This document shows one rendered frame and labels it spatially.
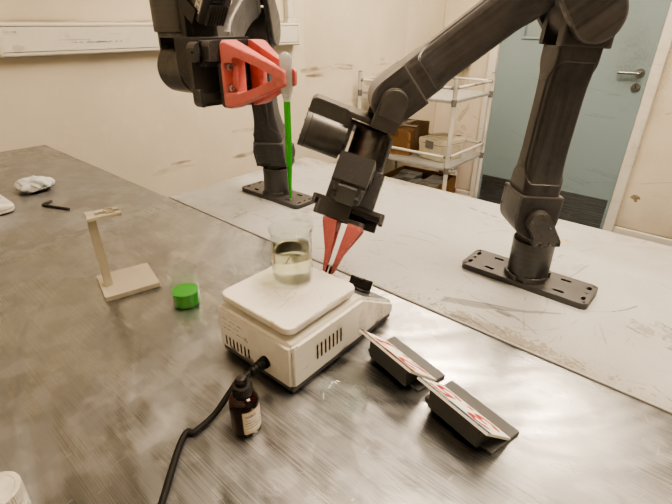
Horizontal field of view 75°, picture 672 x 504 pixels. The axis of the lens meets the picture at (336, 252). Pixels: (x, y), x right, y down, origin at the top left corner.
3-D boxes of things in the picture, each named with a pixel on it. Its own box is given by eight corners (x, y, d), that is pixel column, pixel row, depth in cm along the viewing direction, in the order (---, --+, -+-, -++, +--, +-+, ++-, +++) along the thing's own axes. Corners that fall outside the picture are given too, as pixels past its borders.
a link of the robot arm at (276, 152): (286, 169, 100) (263, 14, 77) (257, 168, 101) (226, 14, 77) (291, 153, 104) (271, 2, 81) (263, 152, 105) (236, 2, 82)
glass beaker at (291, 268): (276, 269, 58) (272, 212, 55) (317, 272, 58) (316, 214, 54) (265, 294, 53) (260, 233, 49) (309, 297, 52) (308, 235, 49)
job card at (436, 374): (394, 337, 59) (396, 312, 57) (445, 377, 52) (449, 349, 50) (357, 355, 56) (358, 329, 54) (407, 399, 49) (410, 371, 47)
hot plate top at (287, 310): (290, 261, 61) (289, 255, 61) (358, 291, 54) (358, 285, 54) (218, 298, 53) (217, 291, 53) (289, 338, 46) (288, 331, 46)
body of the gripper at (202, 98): (271, 39, 51) (231, 38, 55) (195, 41, 44) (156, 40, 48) (275, 98, 54) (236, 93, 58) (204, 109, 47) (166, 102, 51)
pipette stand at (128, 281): (148, 266, 76) (132, 195, 70) (160, 286, 70) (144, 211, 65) (97, 279, 72) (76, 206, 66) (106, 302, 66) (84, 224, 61)
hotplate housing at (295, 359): (324, 286, 71) (323, 241, 67) (393, 317, 63) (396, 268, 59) (207, 358, 55) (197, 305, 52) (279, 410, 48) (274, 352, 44)
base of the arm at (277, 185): (295, 176, 96) (317, 169, 100) (237, 159, 107) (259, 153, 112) (296, 210, 99) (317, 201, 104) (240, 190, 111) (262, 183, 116)
